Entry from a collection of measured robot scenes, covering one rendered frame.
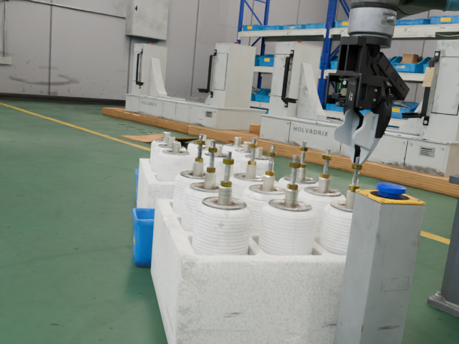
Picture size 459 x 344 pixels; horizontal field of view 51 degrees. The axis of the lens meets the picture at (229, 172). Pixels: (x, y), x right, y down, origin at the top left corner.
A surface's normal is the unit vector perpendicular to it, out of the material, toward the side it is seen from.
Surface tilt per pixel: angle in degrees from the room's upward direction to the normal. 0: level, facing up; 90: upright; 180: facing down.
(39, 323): 0
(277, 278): 90
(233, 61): 90
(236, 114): 90
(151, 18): 90
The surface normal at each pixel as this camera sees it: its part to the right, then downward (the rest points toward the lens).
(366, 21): -0.49, 0.10
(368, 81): 0.58, 0.19
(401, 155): -0.76, 0.04
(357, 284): -0.96, -0.04
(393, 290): 0.25, 0.19
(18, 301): 0.10, -0.98
